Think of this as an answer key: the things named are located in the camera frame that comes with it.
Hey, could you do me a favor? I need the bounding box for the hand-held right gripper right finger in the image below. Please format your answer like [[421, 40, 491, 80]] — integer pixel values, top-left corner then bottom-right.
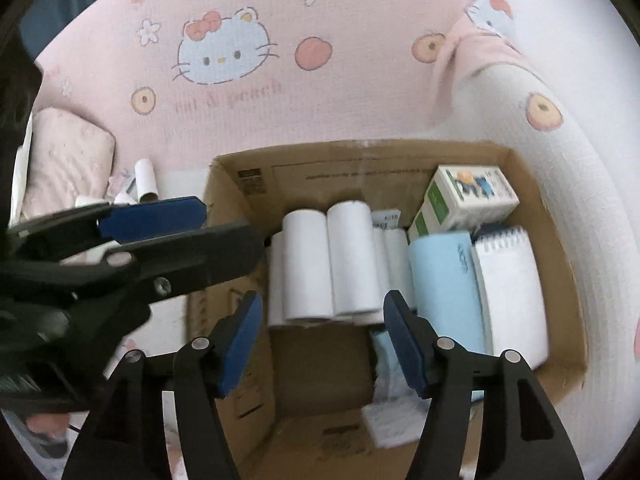
[[383, 289, 584, 480]]

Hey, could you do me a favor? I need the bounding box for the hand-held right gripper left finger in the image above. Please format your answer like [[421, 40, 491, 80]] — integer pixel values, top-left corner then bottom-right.
[[62, 290, 264, 480]]

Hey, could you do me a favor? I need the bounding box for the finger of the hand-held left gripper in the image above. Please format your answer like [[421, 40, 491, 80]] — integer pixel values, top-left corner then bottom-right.
[[7, 196, 208, 266], [60, 221, 265, 307]]

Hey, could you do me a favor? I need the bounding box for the light blue tissue packet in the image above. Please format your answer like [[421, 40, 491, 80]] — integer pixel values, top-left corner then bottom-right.
[[370, 327, 426, 403]]

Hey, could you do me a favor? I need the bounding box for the white paper tube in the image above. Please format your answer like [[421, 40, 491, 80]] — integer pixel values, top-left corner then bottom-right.
[[326, 200, 385, 318], [282, 210, 335, 322], [382, 229, 417, 311], [135, 158, 162, 203]]

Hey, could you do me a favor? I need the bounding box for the brown cardboard box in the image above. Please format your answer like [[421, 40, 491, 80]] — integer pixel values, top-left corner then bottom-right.
[[187, 140, 588, 480]]

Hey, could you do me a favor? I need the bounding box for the small printed packet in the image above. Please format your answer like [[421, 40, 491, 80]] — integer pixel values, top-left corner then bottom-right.
[[102, 170, 140, 207]]

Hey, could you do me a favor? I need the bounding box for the white paper sheet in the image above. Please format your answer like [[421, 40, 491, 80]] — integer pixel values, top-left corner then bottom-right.
[[362, 392, 431, 448]]

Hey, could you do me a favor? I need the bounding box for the pink pillow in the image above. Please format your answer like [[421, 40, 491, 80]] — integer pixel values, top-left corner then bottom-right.
[[22, 107, 117, 221]]

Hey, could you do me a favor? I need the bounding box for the white spiral notebook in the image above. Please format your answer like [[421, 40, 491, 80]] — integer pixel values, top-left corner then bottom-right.
[[471, 226, 549, 367]]

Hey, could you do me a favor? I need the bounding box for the small white labelled box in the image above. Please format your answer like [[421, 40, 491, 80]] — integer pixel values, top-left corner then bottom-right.
[[371, 209, 402, 233]]

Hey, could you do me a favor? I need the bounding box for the green and white carton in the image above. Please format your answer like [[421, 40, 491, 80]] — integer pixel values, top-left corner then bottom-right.
[[407, 165, 520, 243]]

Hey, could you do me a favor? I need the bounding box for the pink cat print blanket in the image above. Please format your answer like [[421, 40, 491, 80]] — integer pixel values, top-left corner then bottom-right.
[[30, 0, 638, 411]]

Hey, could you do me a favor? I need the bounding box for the dark teal cloth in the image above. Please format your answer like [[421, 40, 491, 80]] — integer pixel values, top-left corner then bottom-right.
[[20, 0, 158, 56]]

